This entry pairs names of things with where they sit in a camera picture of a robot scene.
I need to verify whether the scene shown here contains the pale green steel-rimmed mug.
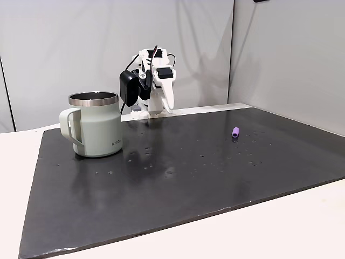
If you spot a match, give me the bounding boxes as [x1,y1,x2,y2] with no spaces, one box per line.
[59,91,124,158]

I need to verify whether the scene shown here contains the black table mat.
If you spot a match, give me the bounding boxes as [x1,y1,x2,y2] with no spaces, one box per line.
[17,107,345,259]

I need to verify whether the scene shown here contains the red and black motor cable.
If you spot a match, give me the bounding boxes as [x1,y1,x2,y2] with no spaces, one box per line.
[149,45,159,71]

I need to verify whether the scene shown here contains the black oval camera box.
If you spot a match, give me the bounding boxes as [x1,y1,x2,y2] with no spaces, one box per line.
[119,69,151,107]

